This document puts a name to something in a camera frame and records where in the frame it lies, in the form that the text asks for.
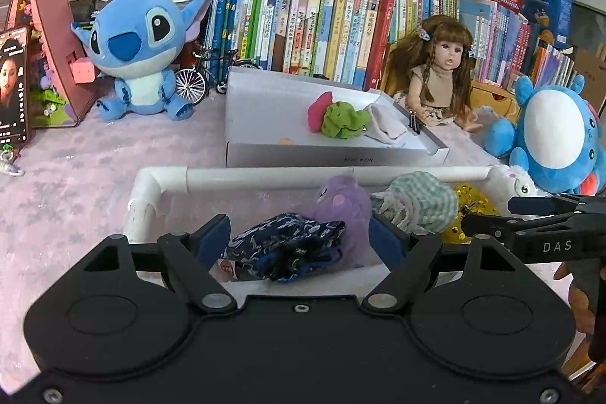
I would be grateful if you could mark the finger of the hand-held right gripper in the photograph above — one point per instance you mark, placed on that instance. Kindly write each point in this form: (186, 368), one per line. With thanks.
(492, 226)
(535, 205)

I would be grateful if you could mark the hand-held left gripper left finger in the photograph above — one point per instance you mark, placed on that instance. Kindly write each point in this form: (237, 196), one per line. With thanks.
(213, 238)

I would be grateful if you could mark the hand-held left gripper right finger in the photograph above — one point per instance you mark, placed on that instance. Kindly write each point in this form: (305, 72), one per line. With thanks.
(386, 238)

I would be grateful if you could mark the gold sequin scrunchie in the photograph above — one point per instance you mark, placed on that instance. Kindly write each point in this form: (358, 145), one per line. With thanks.
(473, 200)

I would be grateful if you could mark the green checked scrunchie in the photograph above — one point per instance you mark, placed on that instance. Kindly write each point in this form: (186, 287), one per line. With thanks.
(421, 195)

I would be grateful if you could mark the purple plush toy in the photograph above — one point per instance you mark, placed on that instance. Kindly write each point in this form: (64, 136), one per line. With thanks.
(341, 205)

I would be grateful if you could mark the white pipe frame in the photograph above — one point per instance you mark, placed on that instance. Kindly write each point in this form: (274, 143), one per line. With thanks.
(236, 177)

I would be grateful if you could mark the dark blue patterned scrunchie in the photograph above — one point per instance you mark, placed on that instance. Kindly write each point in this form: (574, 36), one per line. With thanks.
(284, 243)

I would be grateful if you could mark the lilac soft cloth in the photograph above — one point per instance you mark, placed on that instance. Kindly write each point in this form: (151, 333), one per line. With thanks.
(386, 124)

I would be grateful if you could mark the green scrunchie with pink bow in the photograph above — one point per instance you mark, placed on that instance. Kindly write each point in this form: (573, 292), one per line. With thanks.
(341, 120)

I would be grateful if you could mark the white cardboard box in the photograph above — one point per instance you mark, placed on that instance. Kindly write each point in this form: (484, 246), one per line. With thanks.
(265, 115)

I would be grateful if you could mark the person's right hand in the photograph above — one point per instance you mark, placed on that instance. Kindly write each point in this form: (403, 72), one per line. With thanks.
(575, 295)

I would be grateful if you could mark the small white plush toy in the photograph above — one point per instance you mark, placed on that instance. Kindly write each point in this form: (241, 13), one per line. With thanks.
(513, 181)

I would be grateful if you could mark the small picture card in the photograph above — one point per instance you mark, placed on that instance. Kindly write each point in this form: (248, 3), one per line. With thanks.
(228, 269)

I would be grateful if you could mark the round blue white plush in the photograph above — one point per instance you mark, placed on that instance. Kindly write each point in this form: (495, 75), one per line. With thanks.
(554, 134)

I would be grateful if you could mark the white lace cloth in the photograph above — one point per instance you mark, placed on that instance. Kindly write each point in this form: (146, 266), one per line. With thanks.
(485, 117)

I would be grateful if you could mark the wooden drawer box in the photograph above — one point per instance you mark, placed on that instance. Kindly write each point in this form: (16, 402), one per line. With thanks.
(497, 98)

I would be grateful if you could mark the black binder clip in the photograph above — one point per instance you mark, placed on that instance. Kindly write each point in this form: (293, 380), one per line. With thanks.
(414, 124)

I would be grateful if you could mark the brown cardboard sheet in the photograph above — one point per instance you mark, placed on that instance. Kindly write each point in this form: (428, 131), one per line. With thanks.
(589, 70)

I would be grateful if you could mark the pink star tablecloth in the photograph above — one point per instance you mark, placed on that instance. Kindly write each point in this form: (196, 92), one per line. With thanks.
(94, 148)

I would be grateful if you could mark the miniature bicycle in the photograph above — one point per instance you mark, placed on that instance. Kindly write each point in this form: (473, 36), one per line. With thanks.
(191, 84)

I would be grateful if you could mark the long-haired doll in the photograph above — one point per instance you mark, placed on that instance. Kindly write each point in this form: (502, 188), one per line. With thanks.
(442, 72)

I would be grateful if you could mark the blue carton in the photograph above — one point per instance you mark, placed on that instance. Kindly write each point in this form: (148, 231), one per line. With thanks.
(549, 6)

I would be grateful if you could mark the blue alien plush toy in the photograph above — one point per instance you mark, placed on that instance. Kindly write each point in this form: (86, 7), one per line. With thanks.
(137, 30)

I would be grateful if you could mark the row of upright books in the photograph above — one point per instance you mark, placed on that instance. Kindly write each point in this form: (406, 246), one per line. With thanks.
(307, 20)

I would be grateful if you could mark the smartphone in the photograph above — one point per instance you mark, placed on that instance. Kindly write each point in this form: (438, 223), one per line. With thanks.
(12, 87)

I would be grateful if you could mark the pink wooden house model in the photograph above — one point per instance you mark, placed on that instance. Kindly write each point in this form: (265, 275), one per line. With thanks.
(52, 30)

